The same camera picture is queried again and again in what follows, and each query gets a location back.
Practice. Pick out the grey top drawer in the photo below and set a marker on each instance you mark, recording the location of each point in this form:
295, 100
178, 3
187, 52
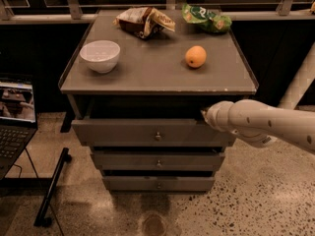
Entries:
149, 133

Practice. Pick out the grey drawer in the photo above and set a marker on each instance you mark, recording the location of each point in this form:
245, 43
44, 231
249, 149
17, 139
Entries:
149, 133
191, 161
166, 184

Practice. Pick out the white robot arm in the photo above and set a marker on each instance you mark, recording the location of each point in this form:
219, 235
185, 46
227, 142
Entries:
260, 125

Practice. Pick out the grey drawer cabinet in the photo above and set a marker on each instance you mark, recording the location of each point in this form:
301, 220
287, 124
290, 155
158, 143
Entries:
153, 81

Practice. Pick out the grey middle drawer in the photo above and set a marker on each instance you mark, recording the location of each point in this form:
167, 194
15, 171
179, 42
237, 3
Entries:
191, 161

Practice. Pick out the grey bottom drawer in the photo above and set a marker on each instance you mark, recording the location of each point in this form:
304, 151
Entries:
166, 184

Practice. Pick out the orange fruit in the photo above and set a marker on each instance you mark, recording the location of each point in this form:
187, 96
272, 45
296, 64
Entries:
195, 56

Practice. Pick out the white ceramic bowl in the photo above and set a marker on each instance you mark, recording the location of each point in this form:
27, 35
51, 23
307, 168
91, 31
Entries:
100, 56

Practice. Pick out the brown white chip bag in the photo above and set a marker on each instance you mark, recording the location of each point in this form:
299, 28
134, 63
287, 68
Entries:
144, 21

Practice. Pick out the green chip bag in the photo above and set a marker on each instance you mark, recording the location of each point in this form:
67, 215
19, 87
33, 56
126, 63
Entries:
206, 19

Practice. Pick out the metal window railing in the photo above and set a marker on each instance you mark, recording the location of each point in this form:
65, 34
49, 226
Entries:
58, 11

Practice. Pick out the black laptop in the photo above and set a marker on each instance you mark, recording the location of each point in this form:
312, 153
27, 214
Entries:
18, 121

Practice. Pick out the black laptop stand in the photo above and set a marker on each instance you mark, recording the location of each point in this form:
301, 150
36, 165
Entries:
43, 186

